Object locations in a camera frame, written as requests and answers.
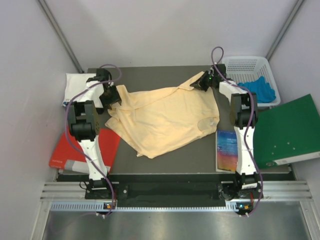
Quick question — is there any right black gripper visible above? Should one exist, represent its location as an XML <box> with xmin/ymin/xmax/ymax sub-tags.
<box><xmin>190</xmin><ymin>71</ymin><xmax>217</xmax><ymax>93</ymax></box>

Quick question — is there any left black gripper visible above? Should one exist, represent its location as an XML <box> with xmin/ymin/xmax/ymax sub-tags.
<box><xmin>99</xmin><ymin>84</ymin><xmax>121</xmax><ymax>110</ymax></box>

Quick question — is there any yellow t shirt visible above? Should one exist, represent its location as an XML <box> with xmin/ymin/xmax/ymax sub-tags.
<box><xmin>105</xmin><ymin>71</ymin><xmax>220</xmax><ymax>159</ymax></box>

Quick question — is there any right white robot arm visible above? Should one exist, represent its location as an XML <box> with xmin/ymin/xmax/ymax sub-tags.
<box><xmin>190</xmin><ymin>63</ymin><xmax>258</xmax><ymax>198</ymax></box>

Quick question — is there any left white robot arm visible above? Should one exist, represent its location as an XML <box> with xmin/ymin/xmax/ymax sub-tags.
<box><xmin>66</xmin><ymin>68</ymin><xmax>122</xmax><ymax>199</ymax></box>

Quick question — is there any white folded t shirt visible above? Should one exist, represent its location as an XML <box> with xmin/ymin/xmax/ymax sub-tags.
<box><xmin>62</xmin><ymin>73</ymin><xmax>104</xmax><ymax>109</ymax></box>

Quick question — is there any white plastic basket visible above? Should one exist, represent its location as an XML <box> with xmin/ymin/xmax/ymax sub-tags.
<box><xmin>221</xmin><ymin>56</ymin><xmax>281</xmax><ymax>108</ymax></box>

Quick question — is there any blue t shirt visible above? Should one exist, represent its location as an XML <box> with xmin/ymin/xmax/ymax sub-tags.
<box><xmin>237</xmin><ymin>76</ymin><xmax>276</xmax><ymax>103</ymax></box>

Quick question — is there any blue orange book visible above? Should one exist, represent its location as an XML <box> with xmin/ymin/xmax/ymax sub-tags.
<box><xmin>215</xmin><ymin>129</ymin><xmax>238</xmax><ymax>173</ymax></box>

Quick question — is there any red binder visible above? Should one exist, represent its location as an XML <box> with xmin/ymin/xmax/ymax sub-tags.
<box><xmin>48</xmin><ymin>128</ymin><xmax>121</xmax><ymax>174</ymax></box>

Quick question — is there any green binder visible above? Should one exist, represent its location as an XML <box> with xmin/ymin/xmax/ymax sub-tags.
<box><xmin>253</xmin><ymin>94</ymin><xmax>320</xmax><ymax>169</ymax></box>

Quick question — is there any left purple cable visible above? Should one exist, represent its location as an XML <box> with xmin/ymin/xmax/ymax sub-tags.
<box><xmin>63</xmin><ymin>64</ymin><xmax>123</xmax><ymax>217</ymax></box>

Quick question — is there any purple cable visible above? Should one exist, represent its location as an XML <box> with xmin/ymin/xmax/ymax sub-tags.
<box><xmin>63</xmin><ymin>64</ymin><xmax>123</xmax><ymax>217</ymax></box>
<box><xmin>211</xmin><ymin>46</ymin><xmax>264</xmax><ymax>218</ymax></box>

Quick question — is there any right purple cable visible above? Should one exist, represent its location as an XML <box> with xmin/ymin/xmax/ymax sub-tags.
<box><xmin>211</xmin><ymin>46</ymin><xmax>264</xmax><ymax>218</ymax></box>

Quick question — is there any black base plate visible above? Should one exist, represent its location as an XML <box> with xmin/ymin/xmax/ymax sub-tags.
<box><xmin>89</xmin><ymin>174</ymin><xmax>262</xmax><ymax>202</ymax></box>

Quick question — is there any aluminium frame rail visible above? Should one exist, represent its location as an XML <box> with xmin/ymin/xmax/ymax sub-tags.
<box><xmin>31</xmin><ymin>175</ymin><xmax>320</xmax><ymax>240</ymax></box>

